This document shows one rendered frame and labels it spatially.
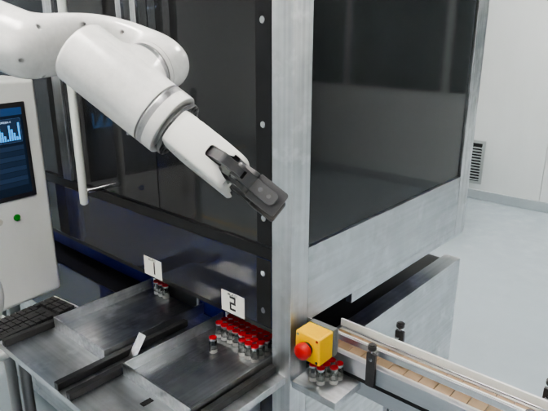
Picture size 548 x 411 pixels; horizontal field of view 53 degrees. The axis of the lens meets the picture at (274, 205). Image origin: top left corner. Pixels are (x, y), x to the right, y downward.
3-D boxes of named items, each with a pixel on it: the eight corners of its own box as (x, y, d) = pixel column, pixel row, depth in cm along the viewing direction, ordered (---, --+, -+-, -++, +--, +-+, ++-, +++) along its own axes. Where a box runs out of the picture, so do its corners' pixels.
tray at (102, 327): (151, 287, 183) (151, 278, 182) (204, 313, 166) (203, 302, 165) (55, 328, 158) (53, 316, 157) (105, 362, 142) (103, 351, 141)
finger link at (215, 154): (203, 155, 67) (239, 183, 67) (198, 144, 59) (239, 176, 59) (209, 148, 67) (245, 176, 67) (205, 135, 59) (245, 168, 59)
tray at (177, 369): (222, 322, 161) (222, 311, 160) (290, 355, 145) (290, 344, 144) (122, 374, 137) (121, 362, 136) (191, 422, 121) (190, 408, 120)
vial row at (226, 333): (219, 333, 155) (218, 319, 154) (267, 357, 144) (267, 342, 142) (214, 336, 154) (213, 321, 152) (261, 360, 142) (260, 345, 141)
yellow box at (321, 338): (313, 343, 136) (313, 317, 134) (337, 354, 132) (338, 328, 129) (293, 356, 131) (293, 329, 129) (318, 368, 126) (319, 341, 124)
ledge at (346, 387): (324, 362, 145) (325, 355, 145) (367, 382, 137) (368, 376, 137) (291, 387, 135) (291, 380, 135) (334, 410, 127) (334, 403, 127)
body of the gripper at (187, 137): (159, 155, 73) (225, 207, 72) (142, 138, 63) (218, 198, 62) (195, 112, 74) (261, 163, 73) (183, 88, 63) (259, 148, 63)
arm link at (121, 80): (170, 121, 75) (126, 150, 68) (96, 63, 76) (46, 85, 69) (191, 74, 69) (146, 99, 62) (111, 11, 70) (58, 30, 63)
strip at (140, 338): (141, 351, 147) (139, 331, 145) (148, 355, 145) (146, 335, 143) (93, 374, 137) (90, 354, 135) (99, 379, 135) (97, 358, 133)
